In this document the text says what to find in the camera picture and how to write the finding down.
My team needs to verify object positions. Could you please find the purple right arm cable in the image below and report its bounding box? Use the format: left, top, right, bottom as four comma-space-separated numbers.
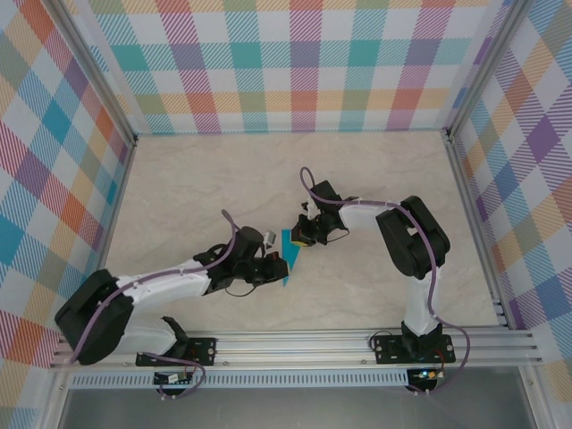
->
299, 166, 470, 397

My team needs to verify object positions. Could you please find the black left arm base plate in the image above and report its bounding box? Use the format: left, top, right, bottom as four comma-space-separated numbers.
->
135, 337, 218, 367

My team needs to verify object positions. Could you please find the long aluminium base rail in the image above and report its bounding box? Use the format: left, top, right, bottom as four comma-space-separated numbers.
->
49, 329, 544, 370

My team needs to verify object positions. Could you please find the thin black wire loop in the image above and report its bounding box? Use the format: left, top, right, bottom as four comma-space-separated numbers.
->
368, 324, 406, 354

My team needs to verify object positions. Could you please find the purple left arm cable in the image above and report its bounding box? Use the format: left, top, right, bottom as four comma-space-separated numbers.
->
69, 209, 242, 400

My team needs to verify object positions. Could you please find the grey metal sheet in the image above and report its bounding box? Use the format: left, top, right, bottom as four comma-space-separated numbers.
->
57, 386, 537, 429

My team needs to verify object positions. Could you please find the aluminium side rail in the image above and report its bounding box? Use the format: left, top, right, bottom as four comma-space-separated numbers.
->
78, 136, 139, 336
444, 129, 515, 330

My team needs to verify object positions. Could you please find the thin black left wrist cable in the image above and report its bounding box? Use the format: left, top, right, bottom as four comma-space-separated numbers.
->
223, 281, 258, 299

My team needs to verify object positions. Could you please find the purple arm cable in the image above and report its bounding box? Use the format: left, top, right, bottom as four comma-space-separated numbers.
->
299, 166, 470, 397
69, 209, 242, 400

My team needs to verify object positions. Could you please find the small dark circuit board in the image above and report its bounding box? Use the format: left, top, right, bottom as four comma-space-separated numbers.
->
154, 371, 193, 385

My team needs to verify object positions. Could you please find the aluminium frame post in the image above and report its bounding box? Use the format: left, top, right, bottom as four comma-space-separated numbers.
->
49, 0, 139, 147
444, 0, 531, 142

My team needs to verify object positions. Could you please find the perforated grey cable tray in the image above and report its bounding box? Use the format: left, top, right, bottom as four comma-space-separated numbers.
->
71, 374, 410, 389

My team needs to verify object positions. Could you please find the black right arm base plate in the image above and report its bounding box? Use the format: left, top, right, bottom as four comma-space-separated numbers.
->
373, 333, 457, 366

